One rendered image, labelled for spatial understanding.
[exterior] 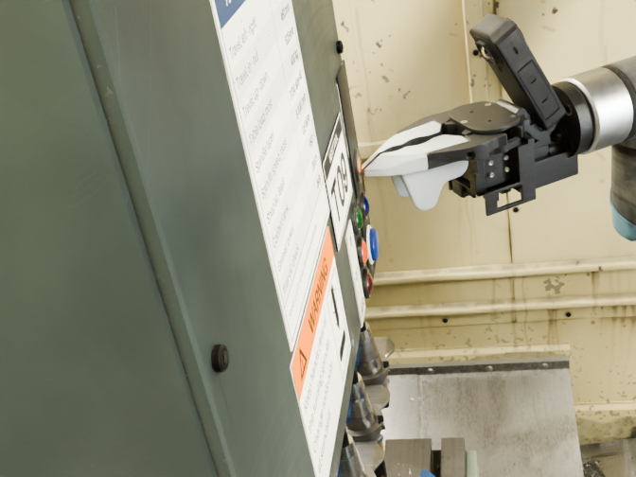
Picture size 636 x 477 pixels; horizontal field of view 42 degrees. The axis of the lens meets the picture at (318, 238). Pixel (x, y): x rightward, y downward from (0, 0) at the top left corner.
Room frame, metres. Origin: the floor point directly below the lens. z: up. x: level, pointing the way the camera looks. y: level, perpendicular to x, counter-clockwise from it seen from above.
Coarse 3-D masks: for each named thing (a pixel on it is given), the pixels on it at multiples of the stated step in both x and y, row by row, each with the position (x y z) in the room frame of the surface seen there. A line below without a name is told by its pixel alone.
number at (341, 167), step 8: (344, 152) 0.61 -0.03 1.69; (336, 160) 0.57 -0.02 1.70; (344, 160) 0.61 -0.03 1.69; (336, 168) 0.57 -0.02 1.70; (344, 168) 0.60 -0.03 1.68; (336, 176) 0.56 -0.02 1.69; (344, 176) 0.59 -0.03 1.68; (344, 184) 0.59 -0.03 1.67; (344, 192) 0.58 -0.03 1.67; (344, 200) 0.58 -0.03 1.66; (344, 208) 0.57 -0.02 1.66
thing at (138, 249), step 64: (0, 0) 0.25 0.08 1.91; (64, 0) 0.25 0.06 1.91; (128, 0) 0.28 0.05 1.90; (192, 0) 0.34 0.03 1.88; (320, 0) 0.62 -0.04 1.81; (0, 64) 0.25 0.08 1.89; (64, 64) 0.25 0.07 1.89; (128, 64) 0.27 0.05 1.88; (192, 64) 0.32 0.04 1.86; (320, 64) 0.58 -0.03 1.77; (0, 128) 0.26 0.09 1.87; (64, 128) 0.25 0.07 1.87; (128, 128) 0.26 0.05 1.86; (192, 128) 0.31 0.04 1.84; (320, 128) 0.54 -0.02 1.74; (0, 192) 0.26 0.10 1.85; (64, 192) 0.25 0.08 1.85; (128, 192) 0.25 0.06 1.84; (192, 192) 0.29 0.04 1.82; (0, 256) 0.26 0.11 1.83; (64, 256) 0.26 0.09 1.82; (128, 256) 0.25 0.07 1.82; (192, 256) 0.27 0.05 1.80; (256, 256) 0.35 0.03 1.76; (0, 320) 0.26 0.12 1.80; (64, 320) 0.26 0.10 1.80; (128, 320) 0.25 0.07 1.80; (192, 320) 0.26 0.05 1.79; (256, 320) 0.33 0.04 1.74; (0, 384) 0.27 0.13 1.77; (64, 384) 0.26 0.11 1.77; (128, 384) 0.25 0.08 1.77; (192, 384) 0.25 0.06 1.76; (256, 384) 0.30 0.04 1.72; (0, 448) 0.27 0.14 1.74; (64, 448) 0.26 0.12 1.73; (128, 448) 0.26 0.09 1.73; (192, 448) 0.25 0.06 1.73; (256, 448) 0.29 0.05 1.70
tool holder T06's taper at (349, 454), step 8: (352, 440) 0.72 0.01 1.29; (344, 448) 0.71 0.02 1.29; (352, 448) 0.71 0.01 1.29; (344, 456) 0.71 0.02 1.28; (352, 456) 0.71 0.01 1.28; (344, 464) 0.71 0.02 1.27; (352, 464) 0.71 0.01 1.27; (360, 464) 0.71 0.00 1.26; (344, 472) 0.70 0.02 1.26; (352, 472) 0.70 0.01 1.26; (360, 472) 0.71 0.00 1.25
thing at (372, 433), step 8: (376, 408) 0.84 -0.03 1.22; (376, 416) 0.83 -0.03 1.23; (376, 424) 0.81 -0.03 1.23; (352, 432) 0.81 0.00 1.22; (360, 432) 0.80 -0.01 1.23; (368, 432) 0.80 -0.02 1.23; (376, 432) 0.80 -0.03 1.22; (360, 440) 0.80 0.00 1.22; (368, 440) 0.80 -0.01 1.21; (376, 440) 0.80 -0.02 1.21
